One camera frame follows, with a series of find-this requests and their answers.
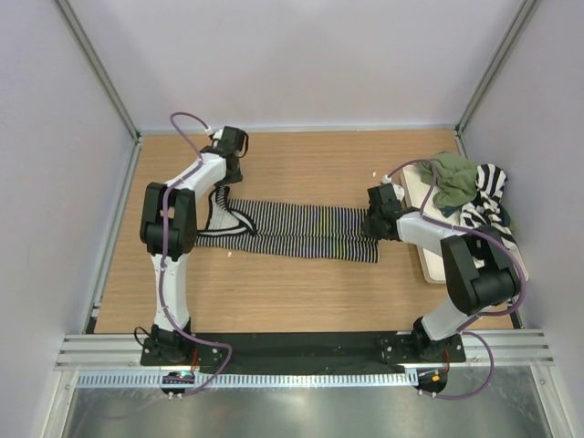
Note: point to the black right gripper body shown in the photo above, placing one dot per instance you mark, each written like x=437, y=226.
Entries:
x=370, y=227

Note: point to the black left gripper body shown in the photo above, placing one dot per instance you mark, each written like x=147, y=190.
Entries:
x=234, y=177

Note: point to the thin-striped black white tank top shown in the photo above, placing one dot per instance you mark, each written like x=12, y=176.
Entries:
x=286, y=229

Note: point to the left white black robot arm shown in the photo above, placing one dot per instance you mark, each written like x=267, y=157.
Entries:
x=169, y=228

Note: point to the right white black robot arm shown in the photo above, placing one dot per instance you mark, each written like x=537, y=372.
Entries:
x=480, y=273

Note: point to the green tank top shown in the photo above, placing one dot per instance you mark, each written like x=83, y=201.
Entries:
x=456, y=178

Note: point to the wide-striped black white tank top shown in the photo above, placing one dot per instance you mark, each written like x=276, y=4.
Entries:
x=490, y=184

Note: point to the slotted cable duct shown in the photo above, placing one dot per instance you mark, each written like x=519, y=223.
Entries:
x=179, y=380

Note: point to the aluminium frame rail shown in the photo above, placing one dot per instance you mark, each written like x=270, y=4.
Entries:
x=504, y=347

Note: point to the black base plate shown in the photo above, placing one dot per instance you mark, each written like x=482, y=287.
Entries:
x=319, y=349

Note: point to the left aluminium corner post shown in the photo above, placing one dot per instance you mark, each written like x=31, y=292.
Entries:
x=76, y=29

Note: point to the aluminium corner post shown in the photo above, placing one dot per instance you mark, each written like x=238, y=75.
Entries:
x=514, y=30
x=76, y=29

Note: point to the right aluminium corner post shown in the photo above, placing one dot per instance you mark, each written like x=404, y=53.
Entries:
x=514, y=30

